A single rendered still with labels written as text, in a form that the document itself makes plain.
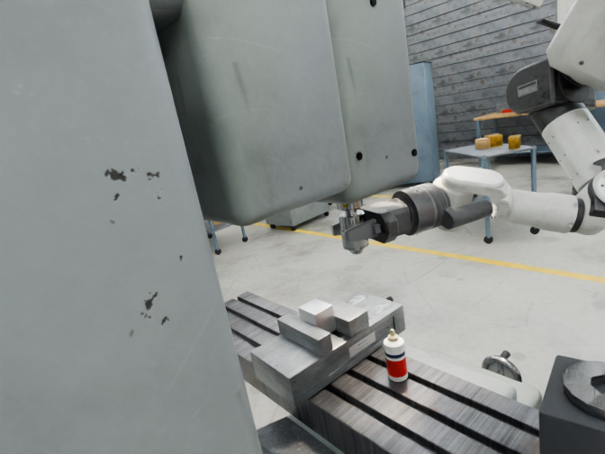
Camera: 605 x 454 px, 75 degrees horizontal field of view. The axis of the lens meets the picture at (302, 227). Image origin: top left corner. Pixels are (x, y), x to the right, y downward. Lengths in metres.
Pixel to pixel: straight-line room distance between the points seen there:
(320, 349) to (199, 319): 0.56
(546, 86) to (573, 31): 0.13
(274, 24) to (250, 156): 0.14
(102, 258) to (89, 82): 0.10
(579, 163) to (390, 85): 0.44
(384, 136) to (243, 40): 0.27
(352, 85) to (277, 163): 0.18
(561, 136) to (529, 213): 0.19
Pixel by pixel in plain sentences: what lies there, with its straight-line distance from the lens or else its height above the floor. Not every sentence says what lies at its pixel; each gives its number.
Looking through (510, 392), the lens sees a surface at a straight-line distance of 1.00.
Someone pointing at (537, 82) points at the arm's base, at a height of 1.43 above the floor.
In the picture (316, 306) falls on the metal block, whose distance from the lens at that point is 0.90.
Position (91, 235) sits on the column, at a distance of 0.26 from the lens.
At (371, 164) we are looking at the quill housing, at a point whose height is 1.36.
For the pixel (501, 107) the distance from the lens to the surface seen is 8.12.
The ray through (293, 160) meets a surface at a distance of 0.47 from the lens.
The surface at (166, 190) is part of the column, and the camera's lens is 0.27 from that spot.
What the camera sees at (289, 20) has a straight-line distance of 0.49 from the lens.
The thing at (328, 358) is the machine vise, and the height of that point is 0.96.
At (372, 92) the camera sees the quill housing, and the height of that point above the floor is 1.46.
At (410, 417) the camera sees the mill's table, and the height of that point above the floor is 0.90.
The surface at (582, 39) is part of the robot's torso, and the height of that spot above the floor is 1.49.
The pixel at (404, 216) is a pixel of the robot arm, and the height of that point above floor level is 1.25.
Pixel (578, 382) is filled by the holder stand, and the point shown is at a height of 1.10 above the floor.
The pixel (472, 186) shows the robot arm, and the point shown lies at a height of 1.27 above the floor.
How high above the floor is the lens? 1.45
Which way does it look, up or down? 15 degrees down
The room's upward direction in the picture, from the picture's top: 10 degrees counter-clockwise
